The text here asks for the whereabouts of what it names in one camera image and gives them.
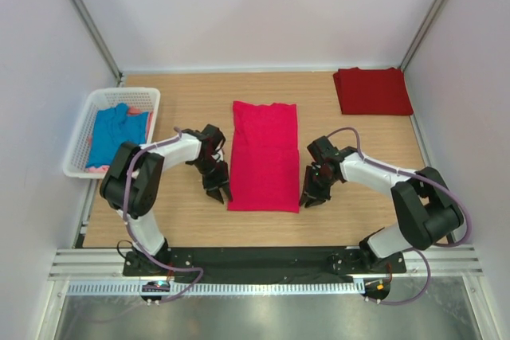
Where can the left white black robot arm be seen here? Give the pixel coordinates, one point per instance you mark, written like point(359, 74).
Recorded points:
point(131, 185)

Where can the white slotted cable duct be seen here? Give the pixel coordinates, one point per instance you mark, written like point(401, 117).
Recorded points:
point(164, 289)

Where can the left aluminium frame post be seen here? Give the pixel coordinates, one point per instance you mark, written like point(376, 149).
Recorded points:
point(97, 38)

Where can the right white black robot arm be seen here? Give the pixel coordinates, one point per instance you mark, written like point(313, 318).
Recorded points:
point(425, 209)

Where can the aluminium frame post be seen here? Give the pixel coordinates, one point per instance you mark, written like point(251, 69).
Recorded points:
point(426, 25)
point(97, 38)

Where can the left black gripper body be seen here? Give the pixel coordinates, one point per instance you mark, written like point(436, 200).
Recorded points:
point(214, 174)

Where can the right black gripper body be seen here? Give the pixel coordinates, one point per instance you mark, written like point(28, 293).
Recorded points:
point(317, 185)

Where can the aluminium front rail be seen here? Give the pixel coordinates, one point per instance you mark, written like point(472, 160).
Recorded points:
point(109, 262)

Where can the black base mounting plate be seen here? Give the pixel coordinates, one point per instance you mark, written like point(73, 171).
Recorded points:
point(279, 265)

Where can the right aluminium frame post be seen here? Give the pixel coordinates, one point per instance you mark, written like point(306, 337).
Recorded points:
point(426, 25)

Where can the white perforated plastic basket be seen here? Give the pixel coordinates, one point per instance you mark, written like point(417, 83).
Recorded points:
point(77, 154)

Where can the magenta pink t shirt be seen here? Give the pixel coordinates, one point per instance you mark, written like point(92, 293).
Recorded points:
point(265, 158)

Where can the blue t shirt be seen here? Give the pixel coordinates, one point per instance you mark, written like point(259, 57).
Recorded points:
point(115, 137)

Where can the folded dark red t shirt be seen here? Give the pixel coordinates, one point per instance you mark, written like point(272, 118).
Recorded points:
point(372, 92)

